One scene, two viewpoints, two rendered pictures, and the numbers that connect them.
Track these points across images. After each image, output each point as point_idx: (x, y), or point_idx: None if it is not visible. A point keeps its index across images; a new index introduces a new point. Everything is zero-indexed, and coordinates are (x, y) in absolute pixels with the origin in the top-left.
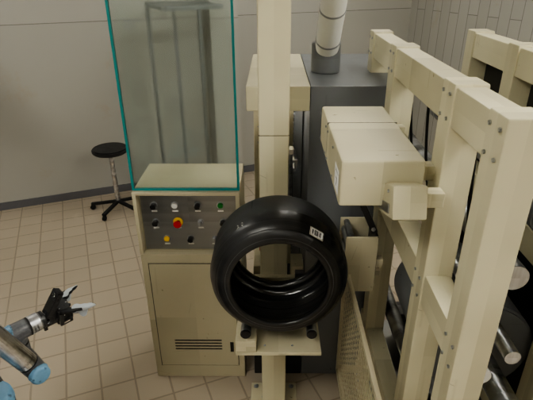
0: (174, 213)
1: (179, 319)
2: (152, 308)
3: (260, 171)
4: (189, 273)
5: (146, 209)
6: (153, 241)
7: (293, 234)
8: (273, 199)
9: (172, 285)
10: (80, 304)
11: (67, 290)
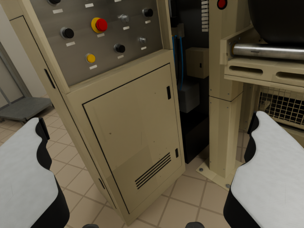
0: (89, 9)
1: (134, 156)
2: (105, 163)
3: None
4: (134, 94)
5: (42, 9)
6: (73, 71)
7: None
8: None
9: (119, 120)
10: (258, 156)
11: (4, 165)
